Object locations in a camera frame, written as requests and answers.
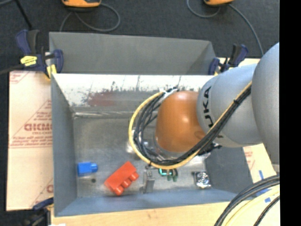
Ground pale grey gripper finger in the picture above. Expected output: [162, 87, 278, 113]
[140, 170, 150, 194]
[148, 170, 156, 193]

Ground grey metal bin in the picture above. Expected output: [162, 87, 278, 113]
[48, 31, 255, 218]

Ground shiny silver metal object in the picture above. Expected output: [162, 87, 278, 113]
[192, 171, 212, 189]

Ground blue toy block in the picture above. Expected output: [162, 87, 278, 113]
[77, 161, 98, 177]

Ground brown cardboard board, red print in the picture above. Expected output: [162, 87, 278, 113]
[6, 71, 54, 211]

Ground red toy building block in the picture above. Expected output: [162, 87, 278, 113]
[103, 161, 140, 196]

